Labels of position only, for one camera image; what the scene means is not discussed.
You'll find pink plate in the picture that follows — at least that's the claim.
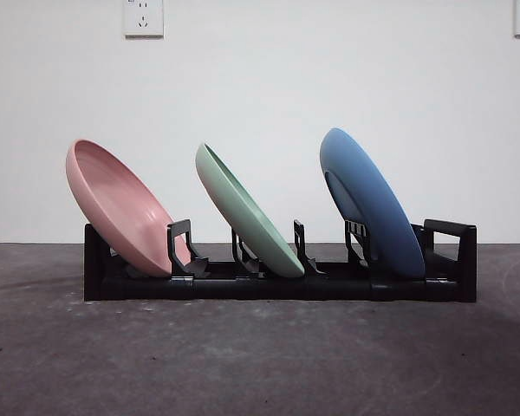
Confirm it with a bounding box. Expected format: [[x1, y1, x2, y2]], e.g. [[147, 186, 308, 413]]
[[65, 139, 192, 277]]

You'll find green plate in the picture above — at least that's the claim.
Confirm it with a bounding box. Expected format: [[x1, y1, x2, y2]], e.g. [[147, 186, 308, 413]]
[[194, 142, 307, 279]]

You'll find blue plate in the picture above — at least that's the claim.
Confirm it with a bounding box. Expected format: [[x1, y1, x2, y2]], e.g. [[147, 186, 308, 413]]
[[319, 127, 426, 279]]

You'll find black plate rack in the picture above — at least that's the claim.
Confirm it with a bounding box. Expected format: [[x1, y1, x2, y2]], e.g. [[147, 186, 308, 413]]
[[82, 218, 478, 303]]

